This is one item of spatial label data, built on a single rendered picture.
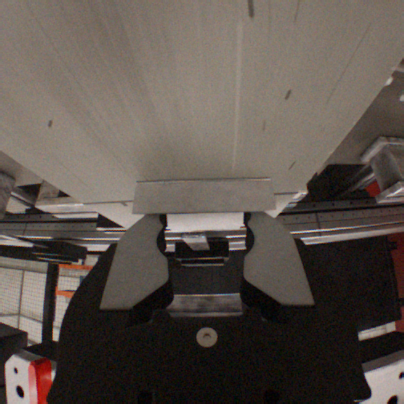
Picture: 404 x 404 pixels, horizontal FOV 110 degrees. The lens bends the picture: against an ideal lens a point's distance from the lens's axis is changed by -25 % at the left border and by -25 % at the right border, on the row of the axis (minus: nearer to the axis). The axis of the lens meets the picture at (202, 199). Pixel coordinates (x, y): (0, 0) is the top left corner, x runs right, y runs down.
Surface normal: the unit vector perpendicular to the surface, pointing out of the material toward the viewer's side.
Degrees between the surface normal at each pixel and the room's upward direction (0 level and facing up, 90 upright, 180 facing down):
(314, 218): 90
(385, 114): 0
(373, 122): 0
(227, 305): 90
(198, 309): 90
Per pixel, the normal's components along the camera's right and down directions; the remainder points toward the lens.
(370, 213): -0.07, -0.37
